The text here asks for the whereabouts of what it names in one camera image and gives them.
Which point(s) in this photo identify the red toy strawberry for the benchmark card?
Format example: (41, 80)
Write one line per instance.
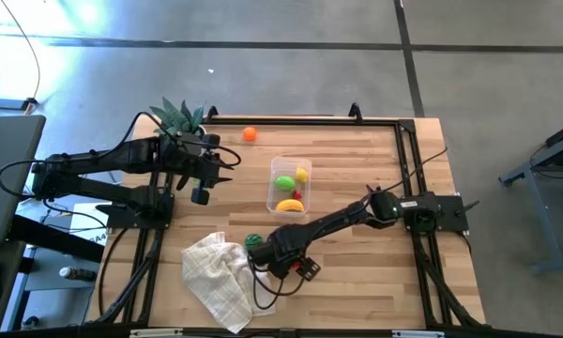
(297, 194)

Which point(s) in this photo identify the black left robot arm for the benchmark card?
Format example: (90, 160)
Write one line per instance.
(98, 159)

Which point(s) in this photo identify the grey desk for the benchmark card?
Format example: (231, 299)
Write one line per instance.
(4, 178)

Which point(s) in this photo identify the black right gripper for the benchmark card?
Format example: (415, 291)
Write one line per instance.
(284, 265)

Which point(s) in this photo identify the white paper label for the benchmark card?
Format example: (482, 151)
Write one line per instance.
(89, 220)

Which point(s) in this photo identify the green toy lime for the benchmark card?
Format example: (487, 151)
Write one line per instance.
(284, 183)

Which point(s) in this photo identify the small dark bottle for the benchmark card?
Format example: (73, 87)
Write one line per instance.
(77, 273)

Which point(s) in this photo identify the yellow toy banana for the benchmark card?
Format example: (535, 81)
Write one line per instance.
(289, 205)

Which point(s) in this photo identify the yellow toy lemon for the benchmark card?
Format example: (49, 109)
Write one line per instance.
(302, 175)

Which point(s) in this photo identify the black aluminium table frame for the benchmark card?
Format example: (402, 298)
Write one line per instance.
(309, 122)

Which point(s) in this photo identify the orange toy orange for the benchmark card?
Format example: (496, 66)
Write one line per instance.
(250, 133)

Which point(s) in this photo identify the red ball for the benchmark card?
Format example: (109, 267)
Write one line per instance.
(295, 267)

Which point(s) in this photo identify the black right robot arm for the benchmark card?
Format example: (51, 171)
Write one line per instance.
(338, 218)

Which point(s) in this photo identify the blue-legged workbench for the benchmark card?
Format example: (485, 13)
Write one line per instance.
(539, 173)

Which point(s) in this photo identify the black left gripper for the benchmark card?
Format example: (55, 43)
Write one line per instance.
(197, 164)

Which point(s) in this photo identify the white waffle-weave towel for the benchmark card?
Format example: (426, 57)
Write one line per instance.
(216, 281)

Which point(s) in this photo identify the green striped toy watermelon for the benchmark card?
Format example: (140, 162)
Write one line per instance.
(252, 240)

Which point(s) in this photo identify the green potted plant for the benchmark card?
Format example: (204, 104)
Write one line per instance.
(178, 117)

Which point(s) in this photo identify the clear plastic tupperware container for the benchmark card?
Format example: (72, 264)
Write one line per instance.
(277, 164)

